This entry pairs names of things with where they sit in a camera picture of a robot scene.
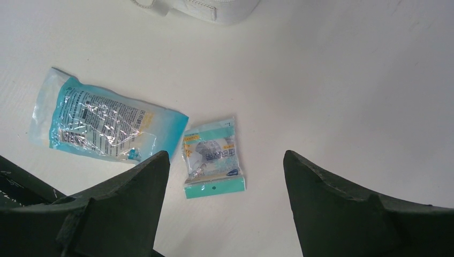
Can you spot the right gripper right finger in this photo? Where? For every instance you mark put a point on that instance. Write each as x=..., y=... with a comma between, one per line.
x=334, y=216

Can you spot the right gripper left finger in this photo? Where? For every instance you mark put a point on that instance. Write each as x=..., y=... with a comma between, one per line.
x=117, y=217

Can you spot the small teal mask packet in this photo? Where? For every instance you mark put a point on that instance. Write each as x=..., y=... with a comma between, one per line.
x=211, y=157

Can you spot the large blue white pouch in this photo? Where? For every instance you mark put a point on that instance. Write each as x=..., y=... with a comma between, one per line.
x=96, y=122

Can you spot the white medicine kit case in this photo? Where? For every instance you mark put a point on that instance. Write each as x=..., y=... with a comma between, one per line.
x=221, y=12

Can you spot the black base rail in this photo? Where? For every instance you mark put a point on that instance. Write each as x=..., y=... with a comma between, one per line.
x=20, y=188

